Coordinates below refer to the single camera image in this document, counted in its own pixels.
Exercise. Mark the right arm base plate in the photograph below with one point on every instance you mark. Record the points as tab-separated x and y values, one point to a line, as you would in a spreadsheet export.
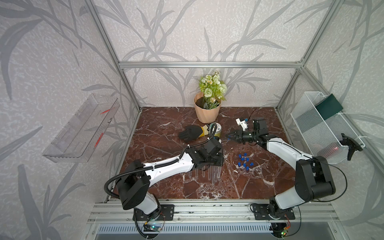
271	212

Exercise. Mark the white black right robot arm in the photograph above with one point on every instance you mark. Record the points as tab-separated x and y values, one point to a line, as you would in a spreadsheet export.
313	177

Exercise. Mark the beige ribbed flower pot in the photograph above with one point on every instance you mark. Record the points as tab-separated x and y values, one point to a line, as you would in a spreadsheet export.
205	116

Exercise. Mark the white wire mesh basket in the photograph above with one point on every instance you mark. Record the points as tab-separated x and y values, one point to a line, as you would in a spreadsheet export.
327	129

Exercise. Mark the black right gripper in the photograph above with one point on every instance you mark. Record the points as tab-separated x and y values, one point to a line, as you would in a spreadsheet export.
238	136

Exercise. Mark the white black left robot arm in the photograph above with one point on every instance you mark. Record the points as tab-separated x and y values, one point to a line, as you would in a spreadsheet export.
133	185

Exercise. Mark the green white artificial flowers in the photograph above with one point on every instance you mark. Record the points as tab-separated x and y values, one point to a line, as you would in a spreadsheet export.
213	90

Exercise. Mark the aluminium frame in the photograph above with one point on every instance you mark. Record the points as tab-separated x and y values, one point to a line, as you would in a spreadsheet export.
269	53

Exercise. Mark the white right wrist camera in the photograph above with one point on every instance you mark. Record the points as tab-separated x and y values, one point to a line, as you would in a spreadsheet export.
243	123

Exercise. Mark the clear plastic wall shelf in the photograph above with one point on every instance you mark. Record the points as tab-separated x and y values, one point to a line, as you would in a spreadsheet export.
79	138

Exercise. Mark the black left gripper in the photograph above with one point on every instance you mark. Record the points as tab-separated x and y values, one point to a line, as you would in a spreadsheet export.
219	163

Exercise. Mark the green yellow labelled round tin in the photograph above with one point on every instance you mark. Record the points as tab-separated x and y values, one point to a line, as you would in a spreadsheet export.
218	129

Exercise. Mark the black work glove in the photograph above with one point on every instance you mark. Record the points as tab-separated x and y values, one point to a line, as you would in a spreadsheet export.
193	132

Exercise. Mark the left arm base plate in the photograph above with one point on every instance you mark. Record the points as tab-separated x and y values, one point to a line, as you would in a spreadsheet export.
165	212

